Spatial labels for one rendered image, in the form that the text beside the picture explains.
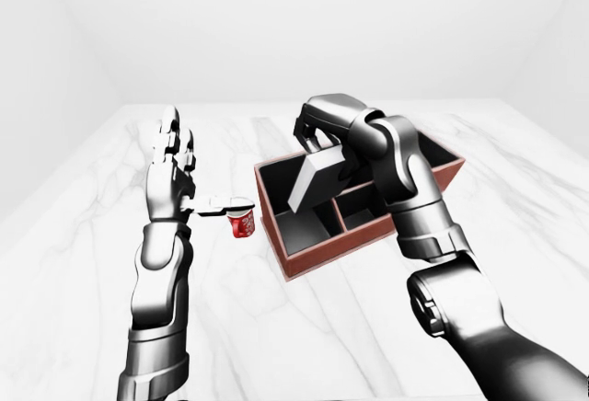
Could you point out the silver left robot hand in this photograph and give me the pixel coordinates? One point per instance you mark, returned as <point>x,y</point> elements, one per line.
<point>165,185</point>

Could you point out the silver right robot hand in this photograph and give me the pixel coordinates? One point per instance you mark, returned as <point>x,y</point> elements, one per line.
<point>329,122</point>

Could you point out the grey book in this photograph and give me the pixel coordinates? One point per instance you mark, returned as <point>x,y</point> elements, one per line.
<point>313,175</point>

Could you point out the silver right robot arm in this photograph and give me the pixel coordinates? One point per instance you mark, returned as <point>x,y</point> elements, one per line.
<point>442,254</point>

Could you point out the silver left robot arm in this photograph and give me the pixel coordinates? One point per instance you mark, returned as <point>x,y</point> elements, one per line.
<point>158,281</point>

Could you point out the red-brown desk caddy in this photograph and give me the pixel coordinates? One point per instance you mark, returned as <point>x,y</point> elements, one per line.
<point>322,217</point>

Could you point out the red patterned mug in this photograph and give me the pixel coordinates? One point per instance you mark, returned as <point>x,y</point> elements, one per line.
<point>241,224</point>

